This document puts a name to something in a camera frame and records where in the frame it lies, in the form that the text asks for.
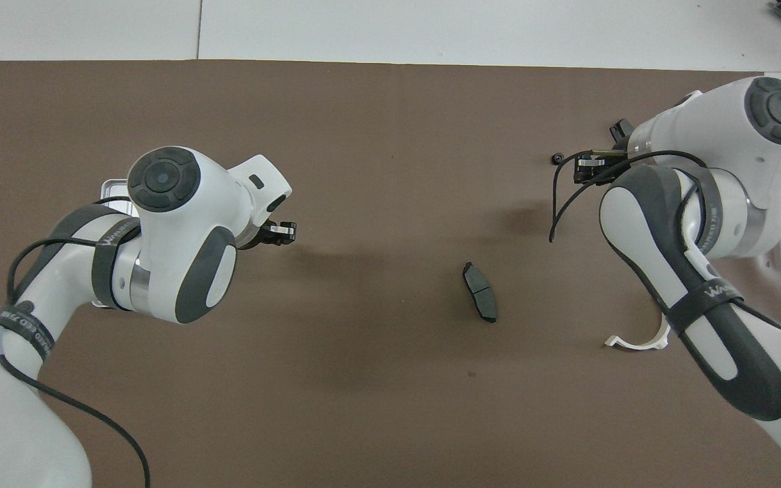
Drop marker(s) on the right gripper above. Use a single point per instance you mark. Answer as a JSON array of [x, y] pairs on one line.
[[622, 133]]

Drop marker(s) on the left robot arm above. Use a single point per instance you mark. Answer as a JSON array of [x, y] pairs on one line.
[[173, 224]]

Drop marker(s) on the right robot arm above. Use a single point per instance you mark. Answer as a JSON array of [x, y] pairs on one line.
[[716, 135]]

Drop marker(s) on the dark grey brake pad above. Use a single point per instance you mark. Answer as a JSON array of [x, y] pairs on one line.
[[480, 293]]

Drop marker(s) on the white curved plastic clip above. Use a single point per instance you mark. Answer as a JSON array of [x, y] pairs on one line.
[[634, 344]]

